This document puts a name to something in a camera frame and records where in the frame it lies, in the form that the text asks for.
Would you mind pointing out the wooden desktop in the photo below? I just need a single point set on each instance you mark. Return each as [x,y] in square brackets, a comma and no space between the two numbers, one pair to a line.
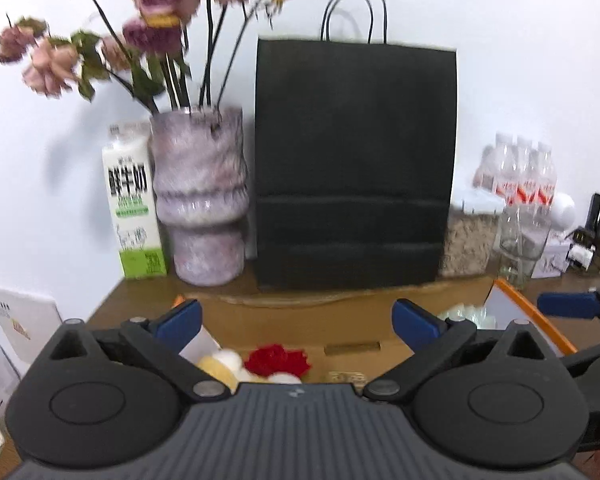
[130,300]

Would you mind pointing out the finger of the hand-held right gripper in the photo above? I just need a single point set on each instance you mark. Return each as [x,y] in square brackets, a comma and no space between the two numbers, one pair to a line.
[565,305]
[595,357]

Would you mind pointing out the black paper bag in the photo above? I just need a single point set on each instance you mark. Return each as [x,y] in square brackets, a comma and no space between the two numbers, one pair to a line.
[355,160]

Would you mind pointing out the clear water bottle red label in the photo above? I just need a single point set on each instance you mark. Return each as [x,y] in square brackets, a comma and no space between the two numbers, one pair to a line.
[492,170]
[545,180]
[522,175]

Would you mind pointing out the white power adapter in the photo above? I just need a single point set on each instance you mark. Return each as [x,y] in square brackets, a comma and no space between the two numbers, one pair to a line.
[580,256]

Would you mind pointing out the clear seed container white lid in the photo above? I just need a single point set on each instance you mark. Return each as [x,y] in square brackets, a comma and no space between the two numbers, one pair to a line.
[467,240]

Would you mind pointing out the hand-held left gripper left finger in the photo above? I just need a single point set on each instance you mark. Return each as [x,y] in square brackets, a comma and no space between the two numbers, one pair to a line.
[180,325]

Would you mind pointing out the purple marbled vase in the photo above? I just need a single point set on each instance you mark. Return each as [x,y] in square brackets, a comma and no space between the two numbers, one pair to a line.
[200,195]

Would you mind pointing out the clear glass cup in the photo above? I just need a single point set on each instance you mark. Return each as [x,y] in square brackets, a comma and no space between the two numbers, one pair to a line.
[522,250]

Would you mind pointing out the dried rose bouquet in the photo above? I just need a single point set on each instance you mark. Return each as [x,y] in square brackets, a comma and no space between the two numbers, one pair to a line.
[155,25]

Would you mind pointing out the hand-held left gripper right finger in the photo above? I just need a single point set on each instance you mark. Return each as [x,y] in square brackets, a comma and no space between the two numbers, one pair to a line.
[415,325]

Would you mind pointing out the white booklet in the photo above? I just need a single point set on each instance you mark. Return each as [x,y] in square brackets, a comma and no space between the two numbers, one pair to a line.
[25,320]

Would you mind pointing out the orange cardboard box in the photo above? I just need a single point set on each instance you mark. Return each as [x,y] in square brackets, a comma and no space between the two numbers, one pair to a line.
[280,320]

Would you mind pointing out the red artificial flower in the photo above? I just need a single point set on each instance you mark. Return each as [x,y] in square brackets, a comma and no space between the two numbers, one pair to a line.
[277,360]

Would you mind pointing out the white and green milk carton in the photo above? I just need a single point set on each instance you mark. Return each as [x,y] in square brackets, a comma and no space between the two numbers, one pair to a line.
[132,210]

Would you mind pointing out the white round device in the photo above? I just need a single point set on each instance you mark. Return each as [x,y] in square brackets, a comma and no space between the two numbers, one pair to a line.
[562,212]

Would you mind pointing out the white printed tin box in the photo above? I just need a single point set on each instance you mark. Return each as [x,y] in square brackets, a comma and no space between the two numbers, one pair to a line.
[550,257]

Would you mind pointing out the clear crumpled plastic bag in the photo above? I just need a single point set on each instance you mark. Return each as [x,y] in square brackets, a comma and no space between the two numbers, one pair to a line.
[467,316]

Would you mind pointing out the white and yellow plush toy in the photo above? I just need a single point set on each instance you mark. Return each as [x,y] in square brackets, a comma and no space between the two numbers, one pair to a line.
[220,362]

